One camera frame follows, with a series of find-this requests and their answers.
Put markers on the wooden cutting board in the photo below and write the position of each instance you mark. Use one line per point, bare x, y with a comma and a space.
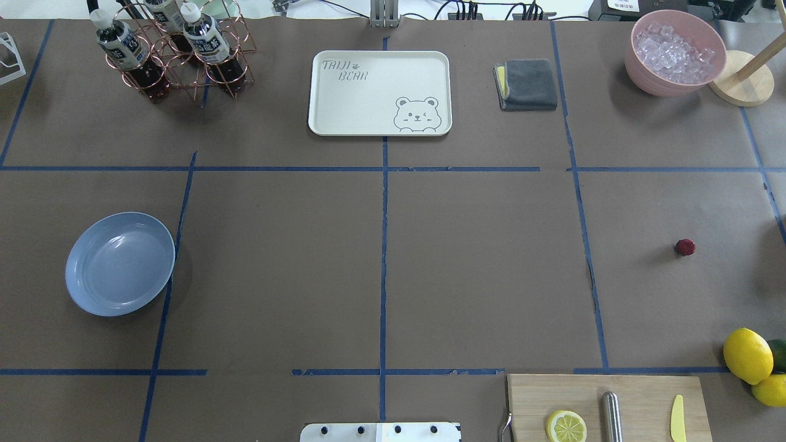
645, 404

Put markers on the green lime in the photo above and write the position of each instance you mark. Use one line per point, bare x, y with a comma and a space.
778, 349

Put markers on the round wooden stand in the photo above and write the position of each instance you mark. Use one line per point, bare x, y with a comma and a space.
745, 80

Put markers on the red strawberry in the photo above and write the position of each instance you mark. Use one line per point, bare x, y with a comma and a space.
685, 247

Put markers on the small yellow lemon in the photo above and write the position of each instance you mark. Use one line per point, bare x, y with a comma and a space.
770, 391

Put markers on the copper wire bottle rack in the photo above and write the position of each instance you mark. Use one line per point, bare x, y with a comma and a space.
180, 74

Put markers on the yellow plastic knife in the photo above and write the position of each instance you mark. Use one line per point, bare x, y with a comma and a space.
677, 419

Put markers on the tea bottle back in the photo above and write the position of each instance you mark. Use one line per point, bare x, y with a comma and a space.
168, 16

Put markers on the tea bottle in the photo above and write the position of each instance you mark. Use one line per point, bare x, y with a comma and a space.
129, 54
168, 16
205, 36

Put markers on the grey folded cloth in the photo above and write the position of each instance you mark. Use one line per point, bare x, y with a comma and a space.
525, 85

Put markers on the half lemon slice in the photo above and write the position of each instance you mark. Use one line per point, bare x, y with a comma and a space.
565, 425

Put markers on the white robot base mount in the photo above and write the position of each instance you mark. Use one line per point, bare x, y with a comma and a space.
382, 431

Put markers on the steel knife handle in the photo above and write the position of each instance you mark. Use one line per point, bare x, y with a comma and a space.
612, 416

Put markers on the tea bottle front left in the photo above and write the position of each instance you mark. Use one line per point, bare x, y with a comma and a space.
129, 54

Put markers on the pink bowl of ice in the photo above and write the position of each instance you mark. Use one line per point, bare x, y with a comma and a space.
671, 53

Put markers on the cream bear tray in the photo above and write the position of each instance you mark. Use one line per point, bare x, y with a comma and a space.
380, 93

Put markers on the white wire cup rack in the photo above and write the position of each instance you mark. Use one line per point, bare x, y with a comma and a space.
12, 67

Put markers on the tea bottle front right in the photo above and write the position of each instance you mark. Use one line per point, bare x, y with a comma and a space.
205, 36

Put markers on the aluminium frame post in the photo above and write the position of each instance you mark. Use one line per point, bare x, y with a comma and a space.
384, 14

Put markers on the blue round plate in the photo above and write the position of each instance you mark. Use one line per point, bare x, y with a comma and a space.
120, 264

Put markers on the large yellow lemon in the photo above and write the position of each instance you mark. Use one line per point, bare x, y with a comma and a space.
748, 356

